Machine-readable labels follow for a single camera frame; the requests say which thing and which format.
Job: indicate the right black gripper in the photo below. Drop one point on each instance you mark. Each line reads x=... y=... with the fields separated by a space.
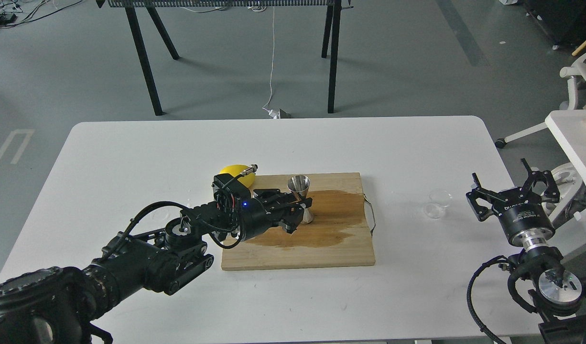
x=525 y=220

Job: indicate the steel jigger measuring cup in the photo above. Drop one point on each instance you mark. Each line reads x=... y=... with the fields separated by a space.
x=299 y=186

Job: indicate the white power adapter on floor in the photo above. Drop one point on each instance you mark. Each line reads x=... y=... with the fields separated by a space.
x=277 y=114

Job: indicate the clear plastic cup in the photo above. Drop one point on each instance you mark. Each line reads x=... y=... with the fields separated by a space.
x=439 y=200

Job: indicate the white side table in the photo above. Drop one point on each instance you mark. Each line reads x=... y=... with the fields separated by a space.
x=570 y=238

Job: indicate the wooden cutting board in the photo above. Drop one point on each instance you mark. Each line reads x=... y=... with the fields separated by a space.
x=338 y=236

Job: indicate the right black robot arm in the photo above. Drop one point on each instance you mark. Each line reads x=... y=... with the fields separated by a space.
x=538 y=282

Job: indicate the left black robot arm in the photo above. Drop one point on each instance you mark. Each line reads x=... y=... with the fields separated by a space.
x=162 y=250

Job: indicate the white office chair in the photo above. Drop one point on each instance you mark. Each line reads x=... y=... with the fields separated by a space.
x=567 y=126

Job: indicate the yellow lemon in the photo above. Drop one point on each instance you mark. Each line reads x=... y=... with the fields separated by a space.
x=233 y=174

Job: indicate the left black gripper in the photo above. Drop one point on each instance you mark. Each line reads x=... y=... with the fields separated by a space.
x=270 y=208

